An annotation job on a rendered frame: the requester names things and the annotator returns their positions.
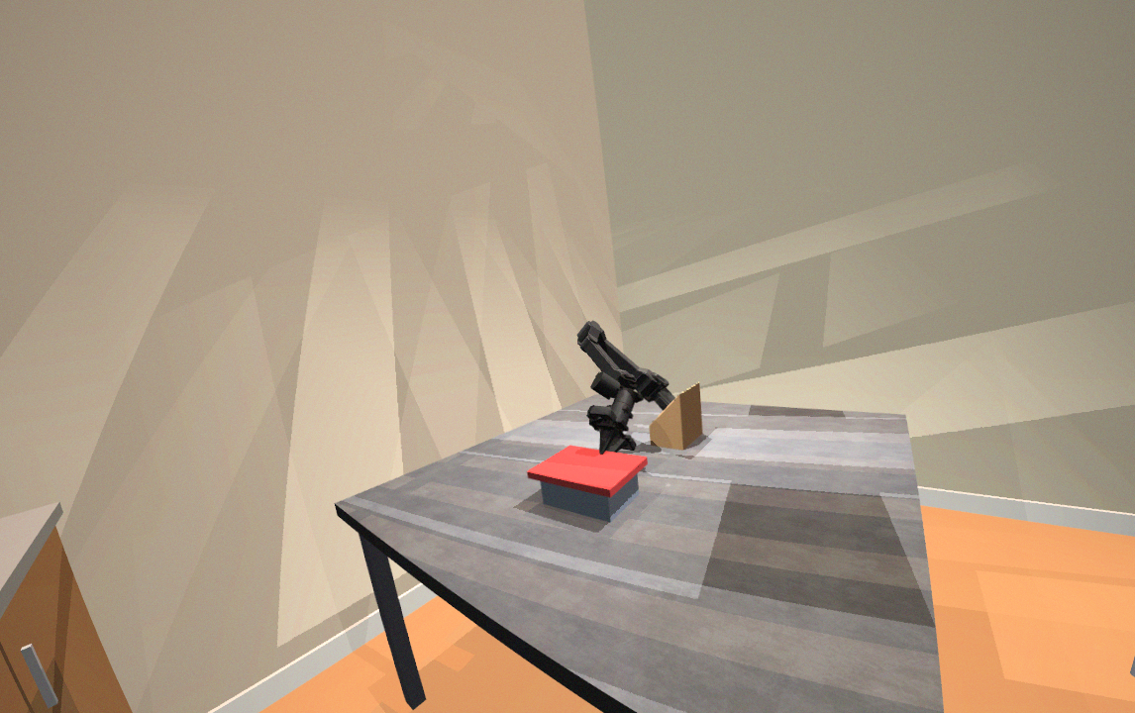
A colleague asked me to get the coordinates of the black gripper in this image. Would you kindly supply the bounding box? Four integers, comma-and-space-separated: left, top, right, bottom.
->
589, 402, 636, 455

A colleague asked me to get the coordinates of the red box lid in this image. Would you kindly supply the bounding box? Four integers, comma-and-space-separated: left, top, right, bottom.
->
527, 446, 648, 498

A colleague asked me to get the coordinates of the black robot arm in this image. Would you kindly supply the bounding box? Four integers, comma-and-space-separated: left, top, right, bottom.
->
577, 321, 675, 411

